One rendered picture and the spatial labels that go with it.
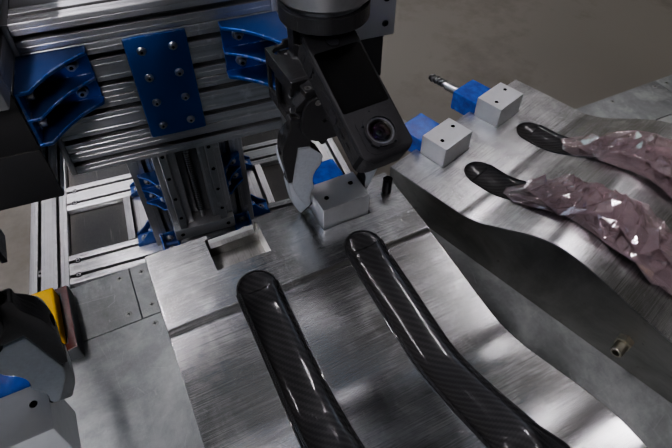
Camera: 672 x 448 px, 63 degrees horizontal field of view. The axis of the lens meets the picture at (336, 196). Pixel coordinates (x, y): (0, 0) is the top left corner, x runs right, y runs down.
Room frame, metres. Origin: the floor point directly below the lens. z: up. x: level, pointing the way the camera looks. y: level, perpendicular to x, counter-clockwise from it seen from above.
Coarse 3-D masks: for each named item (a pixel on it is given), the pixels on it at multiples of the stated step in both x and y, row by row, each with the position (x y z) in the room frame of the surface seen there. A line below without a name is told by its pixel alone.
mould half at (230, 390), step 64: (192, 256) 0.31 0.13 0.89; (256, 256) 0.31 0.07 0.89; (320, 256) 0.31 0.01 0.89; (448, 256) 0.31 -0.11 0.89; (192, 320) 0.24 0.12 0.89; (320, 320) 0.24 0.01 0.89; (384, 320) 0.24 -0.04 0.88; (448, 320) 0.25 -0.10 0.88; (192, 384) 0.19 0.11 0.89; (256, 384) 0.19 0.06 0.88; (384, 384) 0.19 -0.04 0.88; (512, 384) 0.18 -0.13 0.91; (576, 384) 0.17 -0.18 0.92
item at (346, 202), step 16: (320, 176) 0.40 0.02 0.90; (336, 176) 0.40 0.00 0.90; (352, 176) 0.39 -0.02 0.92; (320, 192) 0.37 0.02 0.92; (336, 192) 0.37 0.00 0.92; (352, 192) 0.37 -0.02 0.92; (320, 208) 0.35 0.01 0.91; (336, 208) 0.35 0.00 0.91; (352, 208) 0.36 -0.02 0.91; (320, 224) 0.35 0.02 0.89; (336, 224) 0.35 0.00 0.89
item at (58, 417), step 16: (0, 384) 0.16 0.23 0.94; (16, 384) 0.16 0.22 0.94; (0, 400) 0.14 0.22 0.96; (16, 400) 0.14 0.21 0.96; (32, 400) 0.14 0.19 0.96; (48, 400) 0.14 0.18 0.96; (64, 400) 0.16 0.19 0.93; (0, 416) 0.13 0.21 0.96; (16, 416) 0.13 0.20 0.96; (32, 416) 0.13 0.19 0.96; (48, 416) 0.13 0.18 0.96; (64, 416) 0.14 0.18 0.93; (0, 432) 0.12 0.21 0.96; (16, 432) 0.12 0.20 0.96; (32, 432) 0.12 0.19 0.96; (48, 432) 0.12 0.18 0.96; (64, 432) 0.13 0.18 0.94
